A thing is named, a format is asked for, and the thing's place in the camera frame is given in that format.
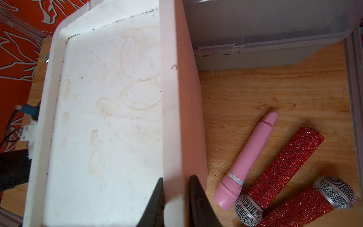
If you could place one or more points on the red glitter microphone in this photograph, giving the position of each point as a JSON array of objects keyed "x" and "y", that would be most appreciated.
[
  {"x": 249, "y": 207},
  {"x": 328, "y": 193}
]

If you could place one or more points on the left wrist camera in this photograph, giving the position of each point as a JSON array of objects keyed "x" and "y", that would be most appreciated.
[{"x": 28, "y": 133}]

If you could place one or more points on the white drawer cabinet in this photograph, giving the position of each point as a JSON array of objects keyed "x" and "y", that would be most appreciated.
[{"x": 121, "y": 109}]

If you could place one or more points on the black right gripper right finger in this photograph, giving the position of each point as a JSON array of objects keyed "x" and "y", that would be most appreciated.
[{"x": 201, "y": 212}]

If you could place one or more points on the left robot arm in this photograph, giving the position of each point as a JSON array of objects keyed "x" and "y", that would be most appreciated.
[{"x": 15, "y": 168}]

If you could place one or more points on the pink microphone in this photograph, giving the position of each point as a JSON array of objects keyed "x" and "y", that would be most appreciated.
[{"x": 230, "y": 187}]

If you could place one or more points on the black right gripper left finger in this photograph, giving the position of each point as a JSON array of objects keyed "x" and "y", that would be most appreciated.
[{"x": 153, "y": 215}]

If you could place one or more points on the grey plastic storage box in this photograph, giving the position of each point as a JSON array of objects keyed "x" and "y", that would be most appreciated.
[{"x": 249, "y": 34}]

